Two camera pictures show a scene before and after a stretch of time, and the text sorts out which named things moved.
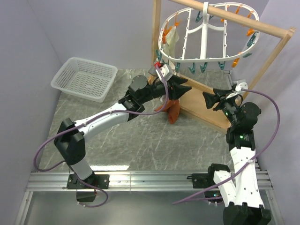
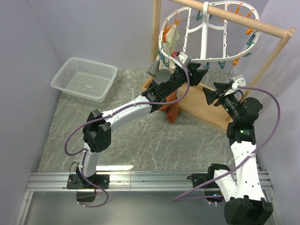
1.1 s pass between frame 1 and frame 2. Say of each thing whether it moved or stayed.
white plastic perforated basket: stayed
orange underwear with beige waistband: stayed
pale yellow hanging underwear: stayed
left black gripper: moved
